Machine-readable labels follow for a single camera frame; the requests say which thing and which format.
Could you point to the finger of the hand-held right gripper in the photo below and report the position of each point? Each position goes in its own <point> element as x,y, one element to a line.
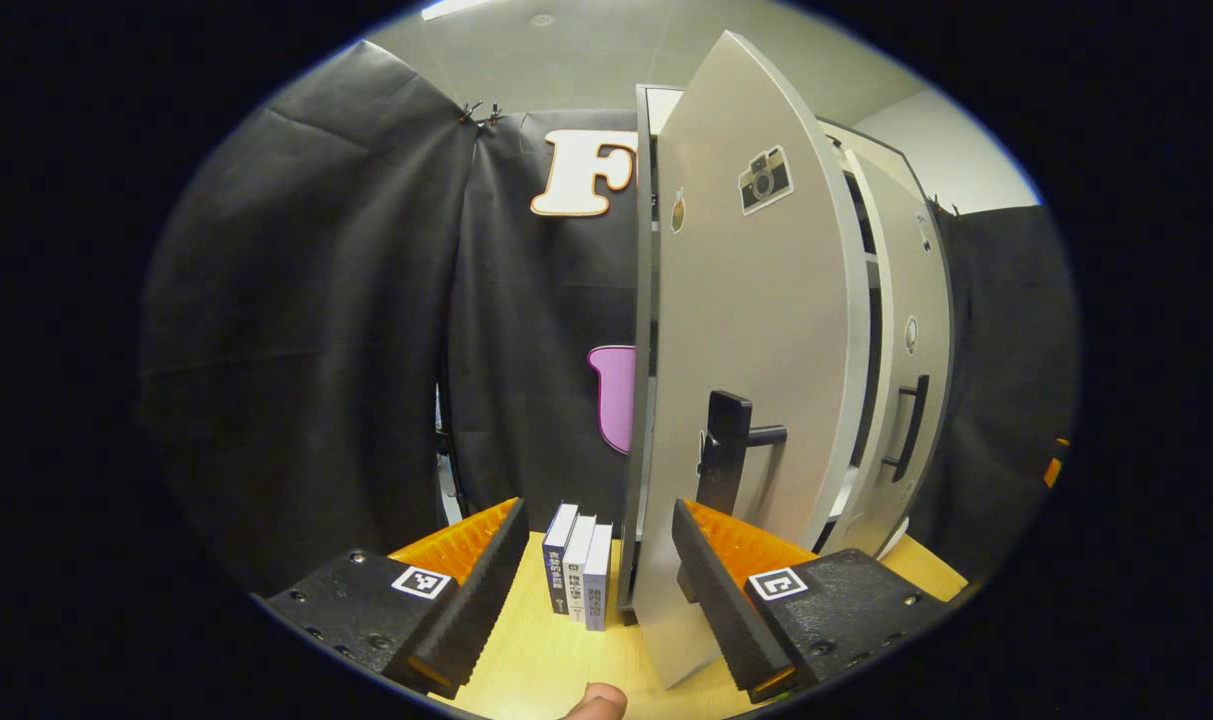
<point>1056,465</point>

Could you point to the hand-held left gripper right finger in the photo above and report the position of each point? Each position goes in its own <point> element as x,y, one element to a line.
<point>726,610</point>

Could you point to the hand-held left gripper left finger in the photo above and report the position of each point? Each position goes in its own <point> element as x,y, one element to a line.
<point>476,600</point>

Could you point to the white cabinet door headphones sticker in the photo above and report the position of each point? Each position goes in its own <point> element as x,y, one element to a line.
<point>931,290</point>

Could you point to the white cabinet door camera sticker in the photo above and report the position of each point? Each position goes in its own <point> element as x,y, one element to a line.
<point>756,330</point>

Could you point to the white and grey cabinet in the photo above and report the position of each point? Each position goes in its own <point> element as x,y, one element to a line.
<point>644,400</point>

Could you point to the dark blue book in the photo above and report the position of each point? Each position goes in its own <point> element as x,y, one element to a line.
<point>559,560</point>

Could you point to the grey book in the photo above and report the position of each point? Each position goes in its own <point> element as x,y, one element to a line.
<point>598,580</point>

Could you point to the ceiling light panel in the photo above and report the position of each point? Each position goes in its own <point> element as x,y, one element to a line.
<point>456,8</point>

